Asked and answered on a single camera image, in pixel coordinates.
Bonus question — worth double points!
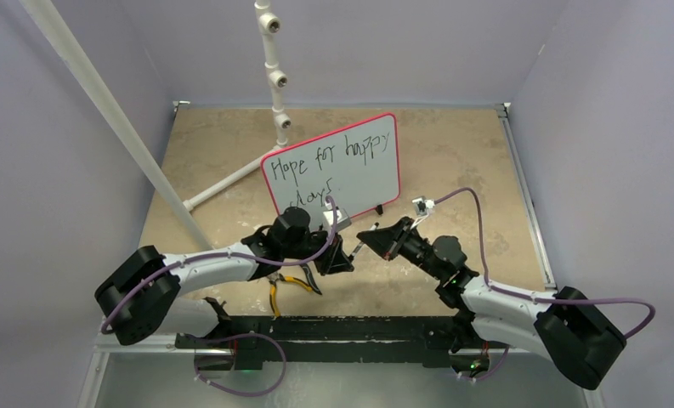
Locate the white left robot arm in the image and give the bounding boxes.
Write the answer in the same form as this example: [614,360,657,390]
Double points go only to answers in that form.
[94,207,354,346]

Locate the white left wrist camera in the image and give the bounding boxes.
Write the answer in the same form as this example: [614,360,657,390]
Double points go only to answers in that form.
[322,207,352,233]

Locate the white pvc pipe stand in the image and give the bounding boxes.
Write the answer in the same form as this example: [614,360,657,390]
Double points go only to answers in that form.
[182,0,292,212]

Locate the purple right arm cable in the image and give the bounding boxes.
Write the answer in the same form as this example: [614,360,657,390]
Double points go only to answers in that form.
[433,187,656,340]

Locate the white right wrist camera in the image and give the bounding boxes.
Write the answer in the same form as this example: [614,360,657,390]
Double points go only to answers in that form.
[411,196,435,229]

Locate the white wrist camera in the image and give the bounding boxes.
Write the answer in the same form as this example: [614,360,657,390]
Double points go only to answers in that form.
[411,196,435,229]
[322,207,352,233]

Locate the black handled pliers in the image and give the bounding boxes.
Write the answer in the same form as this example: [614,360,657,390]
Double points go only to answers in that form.
[301,263,322,296]

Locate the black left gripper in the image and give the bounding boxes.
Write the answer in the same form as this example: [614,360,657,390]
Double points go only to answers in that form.
[281,223,354,273]

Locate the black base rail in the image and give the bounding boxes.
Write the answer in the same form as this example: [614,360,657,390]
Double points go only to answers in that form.
[175,315,504,375]

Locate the white diagonal pole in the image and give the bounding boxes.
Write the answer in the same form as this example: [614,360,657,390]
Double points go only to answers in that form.
[20,1,212,251]

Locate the yellow handled pliers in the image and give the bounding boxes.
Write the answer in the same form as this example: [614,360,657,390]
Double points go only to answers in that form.
[268,273,314,317]

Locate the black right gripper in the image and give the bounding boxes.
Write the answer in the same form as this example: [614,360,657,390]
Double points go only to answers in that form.
[355,219,443,281]

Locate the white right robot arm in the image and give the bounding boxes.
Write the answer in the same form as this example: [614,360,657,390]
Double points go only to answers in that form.
[357,217,626,390]

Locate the pink framed whiteboard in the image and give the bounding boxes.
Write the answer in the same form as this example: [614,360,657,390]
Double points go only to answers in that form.
[260,113,401,230]

